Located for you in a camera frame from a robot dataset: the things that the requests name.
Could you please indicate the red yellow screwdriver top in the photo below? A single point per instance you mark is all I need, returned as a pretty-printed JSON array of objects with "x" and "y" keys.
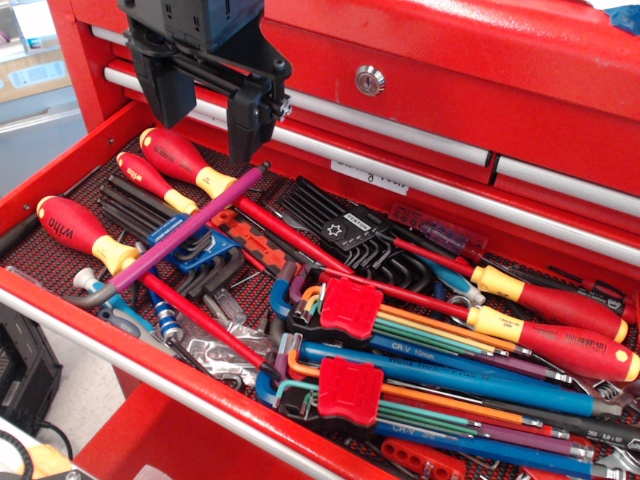
[{"x": 178, "y": 158}]

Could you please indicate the white paper label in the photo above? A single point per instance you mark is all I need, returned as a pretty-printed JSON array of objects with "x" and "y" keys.
[{"x": 369, "y": 178}]

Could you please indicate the chrome drawer lock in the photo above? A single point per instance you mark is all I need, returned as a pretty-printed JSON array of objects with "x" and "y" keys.
[{"x": 369, "y": 80}]

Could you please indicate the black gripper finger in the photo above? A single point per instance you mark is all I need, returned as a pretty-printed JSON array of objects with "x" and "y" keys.
[
  {"x": 169, "y": 92},
  {"x": 250, "y": 119}
]

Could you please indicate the lower red holder colour keys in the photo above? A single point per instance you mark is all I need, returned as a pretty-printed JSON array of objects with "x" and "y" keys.
[{"x": 496, "y": 424}]

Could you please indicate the red yellow screwdriver right lower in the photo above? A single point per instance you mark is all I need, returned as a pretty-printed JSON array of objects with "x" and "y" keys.
[{"x": 576, "y": 350}]

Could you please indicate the orange black tool holder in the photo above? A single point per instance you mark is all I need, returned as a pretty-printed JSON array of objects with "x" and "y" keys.
[{"x": 259, "y": 249}]

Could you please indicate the red tool chest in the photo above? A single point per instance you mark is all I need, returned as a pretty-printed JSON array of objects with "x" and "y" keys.
[{"x": 515, "y": 120}]

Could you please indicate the black Torx key set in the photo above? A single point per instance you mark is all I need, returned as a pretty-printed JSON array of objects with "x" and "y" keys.
[{"x": 356, "y": 236}]

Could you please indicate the large red yellow Wiha screwdriver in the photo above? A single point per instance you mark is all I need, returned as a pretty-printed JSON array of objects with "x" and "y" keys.
[{"x": 75, "y": 226}]

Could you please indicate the red bit holder strip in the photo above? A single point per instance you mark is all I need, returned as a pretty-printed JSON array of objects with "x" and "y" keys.
[{"x": 423, "y": 460}]

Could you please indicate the small red yellow screwdriver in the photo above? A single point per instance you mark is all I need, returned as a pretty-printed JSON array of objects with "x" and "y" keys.
[{"x": 143, "y": 174}]

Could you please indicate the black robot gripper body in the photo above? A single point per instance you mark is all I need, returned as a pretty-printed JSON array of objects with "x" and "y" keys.
[{"x": 219, "y": 44}]

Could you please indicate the upper red holder colour keys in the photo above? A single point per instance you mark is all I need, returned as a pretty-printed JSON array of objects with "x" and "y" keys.
[{"x": 355, "y": 316}]

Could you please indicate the blue holder black hex keys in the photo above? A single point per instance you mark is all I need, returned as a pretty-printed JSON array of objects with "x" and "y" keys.
[{"x": 208, "y": 259}]

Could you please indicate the large blue hex key lower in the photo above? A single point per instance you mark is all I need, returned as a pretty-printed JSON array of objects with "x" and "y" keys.
[{"x": 350, "y": 401}]

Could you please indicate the black box on floor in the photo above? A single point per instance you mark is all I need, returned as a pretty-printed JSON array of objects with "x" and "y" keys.
[{"x": 30, "y": 372}]

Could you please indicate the red holder colour keys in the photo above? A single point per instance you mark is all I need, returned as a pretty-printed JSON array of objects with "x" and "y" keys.
[
  {"x": 496, "y": 424},
  {"x": 355, "y": 316}
]

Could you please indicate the blue metal precision screwdriver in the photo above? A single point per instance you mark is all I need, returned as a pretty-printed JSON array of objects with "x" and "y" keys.
[{"x": 169, "y": 328}]

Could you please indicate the large blue hex key 10mm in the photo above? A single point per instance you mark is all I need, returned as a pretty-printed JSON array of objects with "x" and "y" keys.
[{"x": 407, "y": 362}]

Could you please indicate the red yellow screwdriver right upper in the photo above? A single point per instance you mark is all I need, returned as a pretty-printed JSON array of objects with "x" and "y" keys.
[{"x": 561, "y": 306}]

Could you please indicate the violet long Allen key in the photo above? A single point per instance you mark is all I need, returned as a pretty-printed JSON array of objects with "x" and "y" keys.
[{"x": 139, "y": 269}]

